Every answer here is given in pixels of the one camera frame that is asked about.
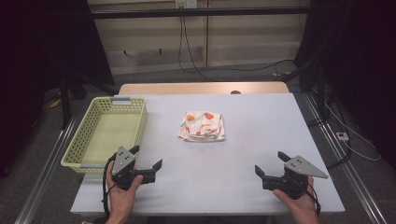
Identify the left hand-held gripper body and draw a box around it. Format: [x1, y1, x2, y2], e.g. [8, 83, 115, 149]
[111, 146, 148, 191]

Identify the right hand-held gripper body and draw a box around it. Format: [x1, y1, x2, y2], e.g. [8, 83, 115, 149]
[262, 155, 329, 201]

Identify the yellow-green plastic basket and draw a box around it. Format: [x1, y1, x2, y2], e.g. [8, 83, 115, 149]
[60, 96, 149, 175]

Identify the white cloth with orange print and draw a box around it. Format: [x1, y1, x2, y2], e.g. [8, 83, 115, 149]
[177, 110, 226, 143]

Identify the person's right hand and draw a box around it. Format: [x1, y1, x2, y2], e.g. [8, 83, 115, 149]
[273, 175, 320, 219]

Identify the person's left hand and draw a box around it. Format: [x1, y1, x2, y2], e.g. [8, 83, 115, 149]
[106, 161, 145, 208]

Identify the black metal stand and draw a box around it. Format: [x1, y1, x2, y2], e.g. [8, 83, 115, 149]
[58, 73, 120, 131]
[281, 57, 332, 127]

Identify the black curtain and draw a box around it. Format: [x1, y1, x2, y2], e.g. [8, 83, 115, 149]
[293, 0, 396, 172]
[0, 0, 115, 179]

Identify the black horizontal metal bar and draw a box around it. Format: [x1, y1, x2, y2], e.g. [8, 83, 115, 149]
[91, 7, 312, 20]

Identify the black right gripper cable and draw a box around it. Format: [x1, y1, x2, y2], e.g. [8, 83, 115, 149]
[306, 182, 322, 217]

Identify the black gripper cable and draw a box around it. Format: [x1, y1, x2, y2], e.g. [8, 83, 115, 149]
[101, 157, 117, 217]
[306, 182, 322, 217]

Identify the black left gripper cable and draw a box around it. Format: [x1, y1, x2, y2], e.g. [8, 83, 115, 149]
[101, 157, 117, 217]

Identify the aluminium floor rail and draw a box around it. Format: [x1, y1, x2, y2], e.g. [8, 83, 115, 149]
[13, 113, 79, 224]
[302, 92, 389, 224]

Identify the black floor cable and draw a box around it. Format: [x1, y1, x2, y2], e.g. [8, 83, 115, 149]
[306, 92, 353, 171]

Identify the white floor cable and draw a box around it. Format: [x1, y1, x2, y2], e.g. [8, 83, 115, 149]
[323, 102, 382, 162]

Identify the black wall cable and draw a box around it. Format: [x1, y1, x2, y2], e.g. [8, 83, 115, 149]
[180, 15, 219, 82]
[177, 7, 295, 75]

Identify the white wall socket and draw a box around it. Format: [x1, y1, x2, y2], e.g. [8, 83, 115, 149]
[175, 0, 198, 9]

